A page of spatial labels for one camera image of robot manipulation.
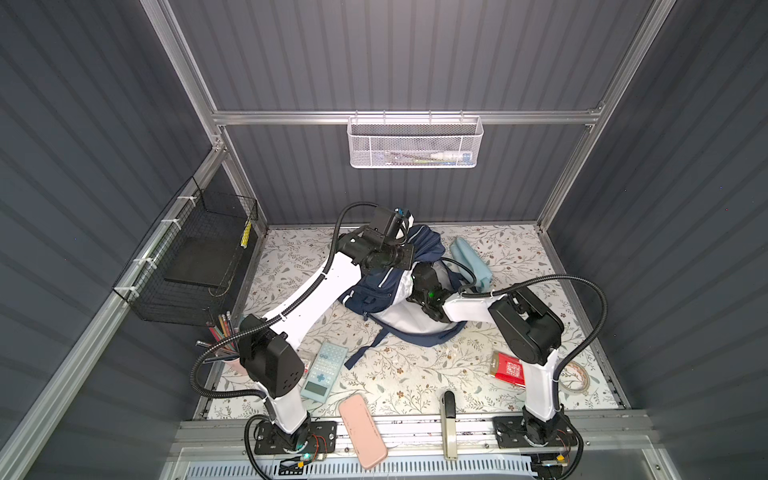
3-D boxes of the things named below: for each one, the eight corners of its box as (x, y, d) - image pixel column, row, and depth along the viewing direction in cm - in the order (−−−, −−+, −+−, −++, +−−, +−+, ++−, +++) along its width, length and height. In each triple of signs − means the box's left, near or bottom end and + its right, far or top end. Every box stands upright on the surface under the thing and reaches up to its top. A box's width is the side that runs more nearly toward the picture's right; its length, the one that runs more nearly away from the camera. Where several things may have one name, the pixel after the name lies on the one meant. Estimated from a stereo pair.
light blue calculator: (299, 395, 82) (297, 393, 80) (323, 343, 92) (322, 340, 90) (327, 404, 80) (325, 403, 79) (348, 350, 90) (347, 347, 89)
